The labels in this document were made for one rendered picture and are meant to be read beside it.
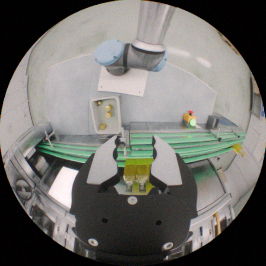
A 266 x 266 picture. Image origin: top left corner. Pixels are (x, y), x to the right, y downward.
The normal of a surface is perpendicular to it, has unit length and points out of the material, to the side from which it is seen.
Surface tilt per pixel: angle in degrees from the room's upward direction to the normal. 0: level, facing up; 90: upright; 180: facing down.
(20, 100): 90
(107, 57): 8
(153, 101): 0
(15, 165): 90
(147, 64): 57
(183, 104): 0
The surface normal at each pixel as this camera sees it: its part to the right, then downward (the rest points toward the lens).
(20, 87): 1.00, -0.02
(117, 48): -0.17, 0.47
